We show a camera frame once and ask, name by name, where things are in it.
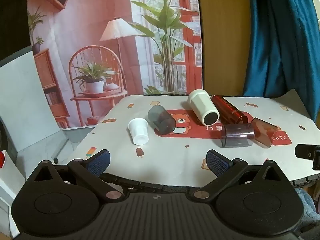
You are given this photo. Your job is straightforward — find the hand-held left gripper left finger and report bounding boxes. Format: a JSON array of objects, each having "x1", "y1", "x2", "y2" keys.
[{"x1": 26, "y1": 149, "x2": 125, "y2": 202}]

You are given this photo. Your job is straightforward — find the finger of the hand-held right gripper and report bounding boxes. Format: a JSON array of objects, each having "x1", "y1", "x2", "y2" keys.
[{"x1": 295, "y1": 144, "x2": 320, "y2": 171}]

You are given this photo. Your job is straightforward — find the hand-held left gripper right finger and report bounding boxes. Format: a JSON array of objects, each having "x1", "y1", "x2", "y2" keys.
[{"x1": 192, "y1": 149, "x2": 292, "y2": 202}]

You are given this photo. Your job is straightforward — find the purple translucent cup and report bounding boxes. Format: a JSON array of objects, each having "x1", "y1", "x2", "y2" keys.
[{"x1": 220, "y1": 123, "x2": 255, "y2": 148}]

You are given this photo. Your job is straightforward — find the brown translucent cup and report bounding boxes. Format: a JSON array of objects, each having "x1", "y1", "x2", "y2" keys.
[{"x1": 250, "y1": 117, "x2": 278, "y2": 148}]

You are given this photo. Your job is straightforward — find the small white cup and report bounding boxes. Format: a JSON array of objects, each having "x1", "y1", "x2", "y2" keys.
[{"x1": 128, "y1": 117, "x2": 149, "y2": 146}]

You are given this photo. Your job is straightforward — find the cream tumbler cup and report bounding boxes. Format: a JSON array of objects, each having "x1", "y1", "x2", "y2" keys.
[{"x1": 187, "y1": 89, "x2": 220, "y2": 126}]

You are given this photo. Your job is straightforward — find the grey translucent cup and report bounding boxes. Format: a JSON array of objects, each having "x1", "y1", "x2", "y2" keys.
[{"x1": 147, "y1": 105, "x2": 176, "y2": 135}]

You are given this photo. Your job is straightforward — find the metal table leg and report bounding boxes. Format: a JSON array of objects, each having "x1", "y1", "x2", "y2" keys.
[{"x1": 53, "y1": 136, "x2": 72, "y2": 163}]

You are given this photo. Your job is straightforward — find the printed bear tablecloth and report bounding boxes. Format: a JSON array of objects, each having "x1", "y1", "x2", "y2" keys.
[{"x1": 66, "y1": 94, "x2": 320, "y2": 188}]

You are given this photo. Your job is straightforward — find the light blue towel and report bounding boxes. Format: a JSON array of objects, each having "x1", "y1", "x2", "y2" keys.
[{"x1": 292, "y1": 187, "x2": 320, "y2": 240}]

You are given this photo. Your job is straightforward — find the dark red cylindrical bottle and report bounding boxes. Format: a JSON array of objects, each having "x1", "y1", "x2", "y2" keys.
[{"x1": 210, "y1": 95, "x2": 249, "y2": 125}]

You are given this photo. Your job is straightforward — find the white cabinet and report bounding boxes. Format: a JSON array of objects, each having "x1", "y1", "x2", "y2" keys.
[{"x1": 0, "y1": 47, "x2": 68, "y2": 239}]

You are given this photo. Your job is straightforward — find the blue curtain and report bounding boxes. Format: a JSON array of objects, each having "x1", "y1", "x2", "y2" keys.
[{"x1": 242, "y1": 0, "x2": 320, "y2": 120}]

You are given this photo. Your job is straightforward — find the printed room backdrop cloth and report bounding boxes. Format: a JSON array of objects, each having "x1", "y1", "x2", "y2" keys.
[{"x1": 27, "y1": 0, "x2": 203, "y2": 130}]

